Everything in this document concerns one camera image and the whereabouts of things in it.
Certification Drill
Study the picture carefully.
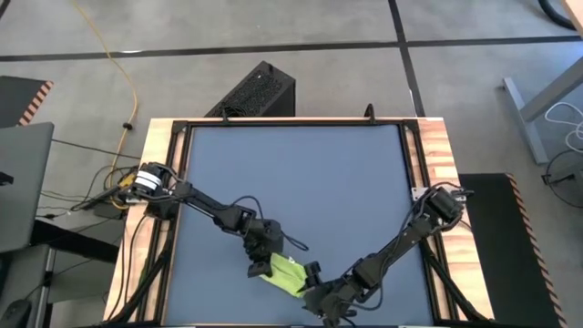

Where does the grey desk leg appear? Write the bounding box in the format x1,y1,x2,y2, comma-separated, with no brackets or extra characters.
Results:
502,56,583,165

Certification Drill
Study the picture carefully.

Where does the black mat with striped edge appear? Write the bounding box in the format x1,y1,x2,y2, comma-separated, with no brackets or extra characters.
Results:
0,75,55,128
457,172,568,328

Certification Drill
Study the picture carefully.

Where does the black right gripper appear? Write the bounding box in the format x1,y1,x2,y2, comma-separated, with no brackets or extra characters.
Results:
302,272,365,328

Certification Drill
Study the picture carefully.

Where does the black floor cable loop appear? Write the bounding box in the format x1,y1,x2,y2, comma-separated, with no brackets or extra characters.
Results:
540,149,583,210

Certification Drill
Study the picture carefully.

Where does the black hose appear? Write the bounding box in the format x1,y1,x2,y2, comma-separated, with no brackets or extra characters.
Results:
538,0,578,31

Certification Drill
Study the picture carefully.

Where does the thin black floor cable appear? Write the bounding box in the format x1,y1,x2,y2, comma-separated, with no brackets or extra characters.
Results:
50,138,142,160

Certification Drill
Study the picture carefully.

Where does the black aluminium table frame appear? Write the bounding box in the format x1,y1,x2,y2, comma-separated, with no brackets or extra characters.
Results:
107,116,496,328

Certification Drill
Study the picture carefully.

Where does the wooden desk corner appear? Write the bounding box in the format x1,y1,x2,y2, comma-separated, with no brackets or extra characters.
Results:
562,0,583,34

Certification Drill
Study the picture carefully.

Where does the black computer tower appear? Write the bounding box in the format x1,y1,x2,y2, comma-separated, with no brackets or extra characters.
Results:
204,60,297,118

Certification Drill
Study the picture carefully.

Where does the light wooden table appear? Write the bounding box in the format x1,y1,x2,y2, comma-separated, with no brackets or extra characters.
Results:
103,117,496,323

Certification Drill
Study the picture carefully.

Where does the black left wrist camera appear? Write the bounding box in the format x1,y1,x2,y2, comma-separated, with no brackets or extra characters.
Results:
247,260,275,280

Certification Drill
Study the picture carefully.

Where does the yellow floor cable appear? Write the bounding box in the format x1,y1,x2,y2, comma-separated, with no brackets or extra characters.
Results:
72,0,140,210

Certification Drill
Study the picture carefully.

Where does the yellow-green microfibre towel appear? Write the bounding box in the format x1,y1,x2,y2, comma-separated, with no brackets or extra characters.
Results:
258,252,309,300

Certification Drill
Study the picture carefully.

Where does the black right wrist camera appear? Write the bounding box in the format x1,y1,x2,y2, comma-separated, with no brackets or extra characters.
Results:
303,261,322,290

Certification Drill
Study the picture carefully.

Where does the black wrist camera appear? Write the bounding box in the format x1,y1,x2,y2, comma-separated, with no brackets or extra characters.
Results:
303,261,322,290
247,260,275,280

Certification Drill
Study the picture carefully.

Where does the white cable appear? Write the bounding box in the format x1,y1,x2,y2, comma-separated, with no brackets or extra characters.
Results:
544,100,583,154

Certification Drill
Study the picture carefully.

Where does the black computer mouse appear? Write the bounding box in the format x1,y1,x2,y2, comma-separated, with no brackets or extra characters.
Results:
0,298,32,328

